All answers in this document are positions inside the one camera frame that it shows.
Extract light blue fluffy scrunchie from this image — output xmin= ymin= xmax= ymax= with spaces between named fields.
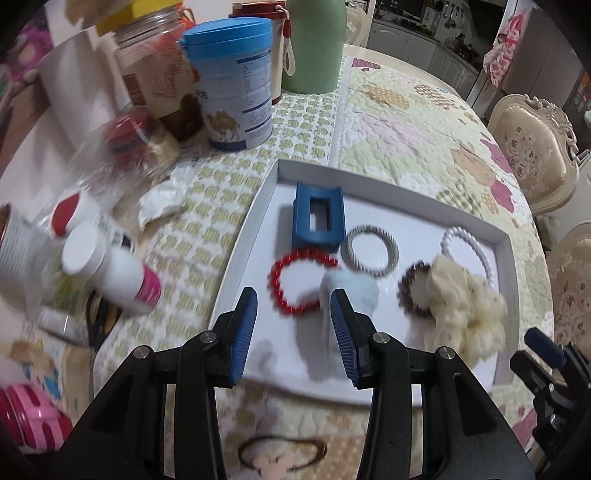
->
xmin=320 ymin=269 xmax=380 ymax=324

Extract cream ornate chair far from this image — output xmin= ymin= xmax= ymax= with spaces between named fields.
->
xmin=488 ymin=94 xmax=580 ymax=216

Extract blue hair claw clip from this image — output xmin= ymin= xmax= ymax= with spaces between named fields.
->
xmin=291 ymin=182 xmax=346 ymax=253

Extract white bottle red cap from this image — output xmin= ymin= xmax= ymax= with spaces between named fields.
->
xmin=50 ymin=190 xmax=102 ymax=238

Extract plastic bag with red snacks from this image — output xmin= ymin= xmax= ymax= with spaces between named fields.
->
xmin=66 ymin=107 xmax=180 ymax=198

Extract patterned quilted table cover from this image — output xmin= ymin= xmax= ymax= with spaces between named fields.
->
xmin=93 ymin=57 xmax=554 ymax=479

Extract gold-rimmed white tin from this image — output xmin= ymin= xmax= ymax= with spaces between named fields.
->
xmin=0 ymin=203 xmax=51 ymax=296

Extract cartoon printed tissue pack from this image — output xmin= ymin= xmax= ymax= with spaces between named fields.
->
xmin=8 ymin=340 xmax=93 ymax=421

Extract blue-lidded milk powder can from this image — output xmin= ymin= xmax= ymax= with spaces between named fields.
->
xmin=179 ymin=17 xmax=273 ymax=151

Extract brown hair tie pink charm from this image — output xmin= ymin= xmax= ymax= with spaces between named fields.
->
xmin=236 ymin=435 xmax=329 ymax=479

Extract green thermos jug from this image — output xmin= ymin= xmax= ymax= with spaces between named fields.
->
xmin=283 ymin=0 xmax=346 ymax=94

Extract cream ornate chair near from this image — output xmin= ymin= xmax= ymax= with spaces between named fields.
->
xmin=547 ymin=221 xmax=591 ymax=358

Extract red bead bracelet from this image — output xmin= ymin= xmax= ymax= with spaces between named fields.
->
xmin=268 ymin=247 xmax=340 ymax=317

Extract grey coiled hair tie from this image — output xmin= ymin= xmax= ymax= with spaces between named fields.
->
xmin=341 ymin=224 xmax=401 ymax=278

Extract pink striped cup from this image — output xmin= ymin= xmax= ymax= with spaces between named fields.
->
xmin=1 ymin=384 xmax=73 ymax=452

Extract red-lidded white flask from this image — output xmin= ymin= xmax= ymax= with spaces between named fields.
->
xmin=230 ymin=1 xmax=297 ymax=105

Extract paper towel roll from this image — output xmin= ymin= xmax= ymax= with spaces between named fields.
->
xmin=39 ymin=30 xmax=131 ymax=149

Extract crumpled white tissue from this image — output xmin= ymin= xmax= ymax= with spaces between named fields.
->
xmin=137 ymin=164 xmax=197 ymax=231

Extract yellow box on jar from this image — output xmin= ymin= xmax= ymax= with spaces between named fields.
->
xmin=95 ymin=0 xmax=181 ymax=36

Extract cream ornate chair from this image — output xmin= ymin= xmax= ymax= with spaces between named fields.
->
xmin=547 ymin=221 xmax=591 ymax=358
xmin=488 ymin=94 xmax=580 ymax=216

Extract black scissors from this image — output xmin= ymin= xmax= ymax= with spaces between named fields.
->
xmin=84 ymin=291 xmax=122 ymax=351

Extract dark brown bead bracelet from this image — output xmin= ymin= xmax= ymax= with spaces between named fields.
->
xmin=397 ymin=260 xmax=435 ymax=319

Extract clear plastic jar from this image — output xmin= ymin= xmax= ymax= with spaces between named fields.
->
xmin=114 ymin=6 xmax=202 ymax=141

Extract white shallow tray box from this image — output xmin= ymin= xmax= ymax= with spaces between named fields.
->
xmin=213 ymin=160 xmax=519 ymax=405

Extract white bottle pink label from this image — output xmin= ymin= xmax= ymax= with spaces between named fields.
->
xmin=61 ymin=221 xmax=162 ymax=315

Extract grey refrigerator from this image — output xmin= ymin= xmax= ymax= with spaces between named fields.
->
xmin=499 ymin=8 xmax=583 ymax=108

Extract cream dotted fabric scrunchie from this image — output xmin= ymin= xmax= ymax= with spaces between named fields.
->
xmin=424 ymin=255 xmax=508 ymax=367

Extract white pearl bracelet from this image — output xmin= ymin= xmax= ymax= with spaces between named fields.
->
xmin=440 ymin=225 xmax=498 ymax=292

